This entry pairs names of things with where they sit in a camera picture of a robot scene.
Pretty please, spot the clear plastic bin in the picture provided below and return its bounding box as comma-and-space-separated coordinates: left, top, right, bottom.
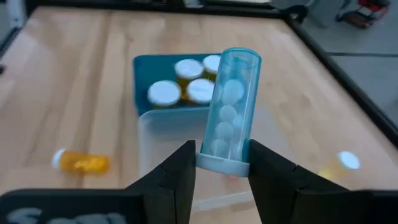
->
137, 105, 261, 213

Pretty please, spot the wide orange pill bottle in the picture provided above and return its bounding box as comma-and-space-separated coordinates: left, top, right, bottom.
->
173, 58, 205, 82
147, 80, 182, 110
185, 78, 216, 105
201, 54, 222, 81

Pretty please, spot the small yellow pill bottle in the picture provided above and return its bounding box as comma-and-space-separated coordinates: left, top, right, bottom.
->
318, 150, 362, 181

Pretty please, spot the red and black cart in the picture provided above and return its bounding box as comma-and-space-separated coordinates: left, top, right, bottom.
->
335, 0, 391, 29

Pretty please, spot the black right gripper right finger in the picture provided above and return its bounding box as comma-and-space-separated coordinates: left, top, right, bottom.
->
248, 139, 348, 224

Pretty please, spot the teal pill bottle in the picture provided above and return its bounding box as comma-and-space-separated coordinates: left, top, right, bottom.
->
195, 47, 262, 178

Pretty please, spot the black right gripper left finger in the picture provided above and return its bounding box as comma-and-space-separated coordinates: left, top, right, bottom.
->
126, 140, 197, 224

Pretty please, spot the slim orange pill bottle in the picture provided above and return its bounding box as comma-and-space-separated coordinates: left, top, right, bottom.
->
51, 148, 111, 174

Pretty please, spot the blue plastic bin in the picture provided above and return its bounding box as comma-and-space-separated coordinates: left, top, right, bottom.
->
132, 53, 223, 116

